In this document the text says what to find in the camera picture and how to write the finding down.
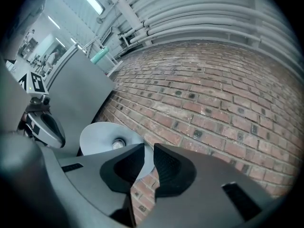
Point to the black desk lamp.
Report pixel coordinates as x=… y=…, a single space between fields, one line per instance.
x=99 y=136

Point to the row of white ceiling pipes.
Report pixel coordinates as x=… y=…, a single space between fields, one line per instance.
x=202 y=20

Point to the teal roll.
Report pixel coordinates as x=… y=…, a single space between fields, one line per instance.
x=99 y=55

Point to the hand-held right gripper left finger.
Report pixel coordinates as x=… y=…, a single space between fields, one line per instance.
x=95 y=174

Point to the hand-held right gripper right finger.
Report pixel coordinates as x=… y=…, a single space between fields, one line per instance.
x=204 y=198

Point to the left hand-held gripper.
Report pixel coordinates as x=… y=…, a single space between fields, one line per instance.
x=35 y=84

